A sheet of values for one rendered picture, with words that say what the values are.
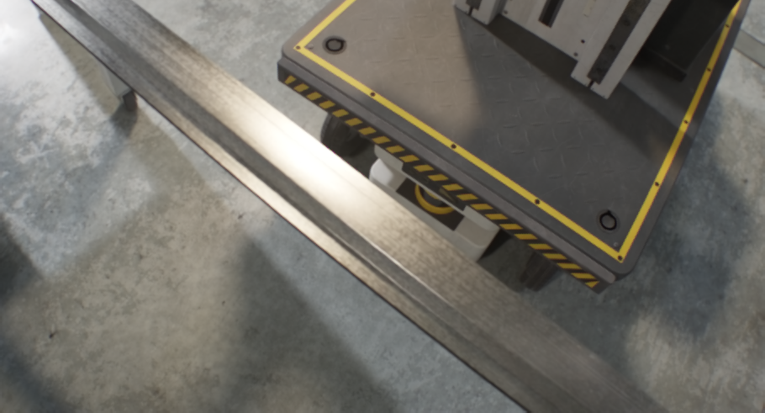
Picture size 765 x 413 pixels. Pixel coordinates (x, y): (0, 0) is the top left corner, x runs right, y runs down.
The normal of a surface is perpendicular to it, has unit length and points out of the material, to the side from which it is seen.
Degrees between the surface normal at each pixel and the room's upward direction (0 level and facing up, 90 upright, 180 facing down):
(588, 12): 90
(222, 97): 0
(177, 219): 0
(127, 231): 0
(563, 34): 90
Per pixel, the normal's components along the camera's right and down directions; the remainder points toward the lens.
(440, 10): 0.08, -0.47
